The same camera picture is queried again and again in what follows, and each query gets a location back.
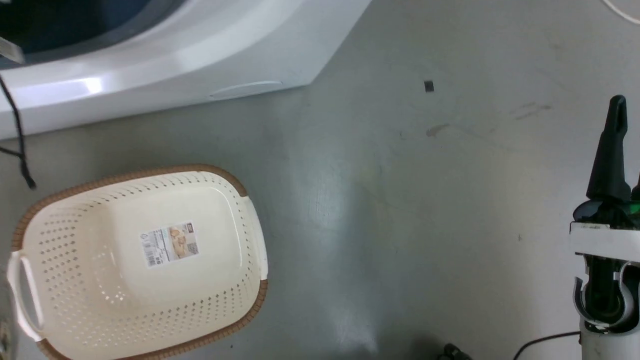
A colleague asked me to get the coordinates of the grey metallic edge piece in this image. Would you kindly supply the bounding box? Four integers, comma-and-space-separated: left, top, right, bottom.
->
0, 37, 26, 65

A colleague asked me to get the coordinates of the white cable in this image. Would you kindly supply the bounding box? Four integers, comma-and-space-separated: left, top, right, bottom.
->
602, 0, 640, 25

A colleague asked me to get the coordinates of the cream perforated laundry basket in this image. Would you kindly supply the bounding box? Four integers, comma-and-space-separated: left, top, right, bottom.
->
6, 164, 269, 360

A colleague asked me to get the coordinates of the paper label sticker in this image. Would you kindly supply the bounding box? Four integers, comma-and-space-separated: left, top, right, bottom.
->
139, 222, 200, 269

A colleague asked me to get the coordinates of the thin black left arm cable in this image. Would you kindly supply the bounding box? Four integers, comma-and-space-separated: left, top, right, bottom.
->
0, 75, 37, 190

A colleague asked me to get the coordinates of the black floor cable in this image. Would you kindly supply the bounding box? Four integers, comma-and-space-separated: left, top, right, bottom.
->
512, 330, 582, 360

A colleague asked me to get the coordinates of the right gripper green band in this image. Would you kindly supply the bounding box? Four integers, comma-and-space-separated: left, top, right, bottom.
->
569, 94, 640, 264

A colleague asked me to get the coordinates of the white washing machine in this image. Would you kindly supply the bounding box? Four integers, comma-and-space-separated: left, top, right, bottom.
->
0, 0, 373, 140

